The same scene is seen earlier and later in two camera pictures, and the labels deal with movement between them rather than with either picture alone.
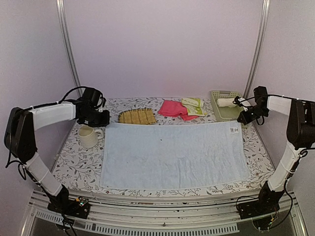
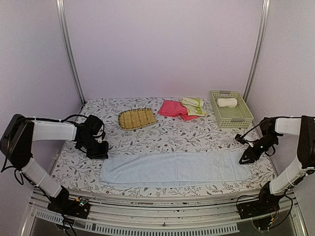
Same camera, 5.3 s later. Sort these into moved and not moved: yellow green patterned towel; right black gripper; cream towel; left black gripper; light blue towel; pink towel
Moved: left black gripper; right black gripper; light blue towel
Not moved: yellow green patterned towel; cream towel; pink towel
